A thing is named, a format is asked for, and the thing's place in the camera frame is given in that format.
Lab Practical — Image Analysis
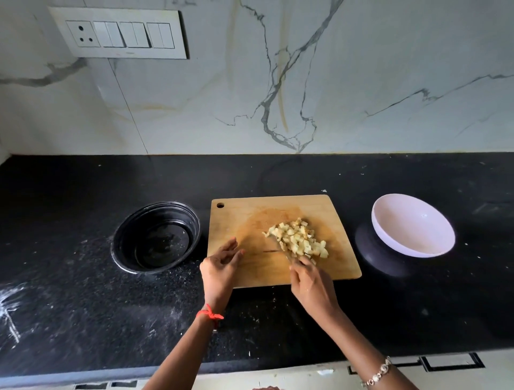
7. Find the person's left hand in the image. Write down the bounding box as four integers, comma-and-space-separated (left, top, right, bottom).
199, 237, 245, 313

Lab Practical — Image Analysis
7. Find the person's right hand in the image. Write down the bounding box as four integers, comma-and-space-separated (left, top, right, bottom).
289, 256, 343, 320

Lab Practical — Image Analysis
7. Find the kitchen knife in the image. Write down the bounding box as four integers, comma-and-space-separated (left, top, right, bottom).
268, 234, 300, 264

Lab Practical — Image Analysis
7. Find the person's right forearm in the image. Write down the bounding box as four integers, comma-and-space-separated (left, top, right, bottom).
321, 309, 419, 390

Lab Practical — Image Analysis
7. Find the person's left forearm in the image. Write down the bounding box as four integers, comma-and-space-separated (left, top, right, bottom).
142, 310, 224, 390

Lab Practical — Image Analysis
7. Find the pile of diced potato pieces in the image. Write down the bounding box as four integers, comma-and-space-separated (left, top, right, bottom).
263, 217, 329, 260

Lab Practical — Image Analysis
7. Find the wooden cutting board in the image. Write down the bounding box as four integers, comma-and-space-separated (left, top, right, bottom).
206, 195, 363, 289

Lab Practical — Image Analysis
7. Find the red thread wristband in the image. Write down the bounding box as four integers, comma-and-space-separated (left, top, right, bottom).
195, 304, 225, 328

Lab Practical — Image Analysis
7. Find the black round bowl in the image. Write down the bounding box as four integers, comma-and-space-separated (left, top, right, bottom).
110, 201, 202, 275

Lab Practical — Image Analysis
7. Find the white bowl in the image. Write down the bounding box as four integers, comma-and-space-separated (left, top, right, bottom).
371, 193, 457, 259

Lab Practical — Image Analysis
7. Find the silver beaded bracelet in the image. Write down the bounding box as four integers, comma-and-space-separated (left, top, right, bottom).
360, 356, 392, 389

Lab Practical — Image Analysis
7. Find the black cabinet handle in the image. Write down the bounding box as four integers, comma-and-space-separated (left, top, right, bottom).
419, 352, 486, 373
74, 379, 139, 390
347, 359, 423, 377

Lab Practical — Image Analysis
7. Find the white wall switch panel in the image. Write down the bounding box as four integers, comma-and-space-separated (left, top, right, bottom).
48, 6, 189, 60

